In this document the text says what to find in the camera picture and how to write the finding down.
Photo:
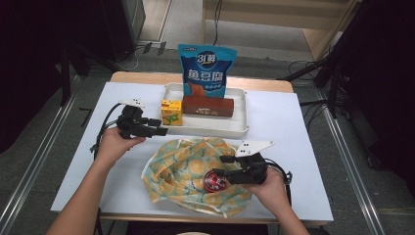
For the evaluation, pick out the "person's left hand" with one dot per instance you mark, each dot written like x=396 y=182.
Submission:
x=112 y=147

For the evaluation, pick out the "green orange patterned bag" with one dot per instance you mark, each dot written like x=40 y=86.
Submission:
x=182 y=169

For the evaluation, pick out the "black cabinet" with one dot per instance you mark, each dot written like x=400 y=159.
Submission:
x=122 y=26

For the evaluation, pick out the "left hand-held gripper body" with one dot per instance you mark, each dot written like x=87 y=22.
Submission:
x=132 y=125

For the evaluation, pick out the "yellow drink carton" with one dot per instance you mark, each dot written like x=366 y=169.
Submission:
x=172 y=114

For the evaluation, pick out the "brown carton box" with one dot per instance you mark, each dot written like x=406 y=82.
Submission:
x=208 y=106

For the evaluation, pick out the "blue snack pouch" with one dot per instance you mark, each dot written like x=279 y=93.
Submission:
x=207 y=73

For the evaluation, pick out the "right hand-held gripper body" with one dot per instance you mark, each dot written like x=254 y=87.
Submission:
x=253 y=171

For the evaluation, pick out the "red round tin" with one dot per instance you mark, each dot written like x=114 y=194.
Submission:
x=213 y=184

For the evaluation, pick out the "white plastic tray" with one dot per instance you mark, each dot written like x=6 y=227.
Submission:
x=212 y=125

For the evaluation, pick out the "person's right hand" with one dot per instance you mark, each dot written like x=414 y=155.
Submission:
x=272 y=192

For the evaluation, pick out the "black angled bracket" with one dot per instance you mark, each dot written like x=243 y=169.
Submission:
x=87 y=114

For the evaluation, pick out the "white table mat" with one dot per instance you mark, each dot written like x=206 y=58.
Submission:
x=277 y=107

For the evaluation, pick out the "metal floor rail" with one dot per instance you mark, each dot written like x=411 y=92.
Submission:
x=36 y=160
x=352 y=163

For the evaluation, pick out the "black metal stand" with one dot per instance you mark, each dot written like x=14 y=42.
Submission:
x=65 y=78

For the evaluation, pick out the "light wooden furniture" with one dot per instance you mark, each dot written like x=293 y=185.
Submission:
x=261 y=16

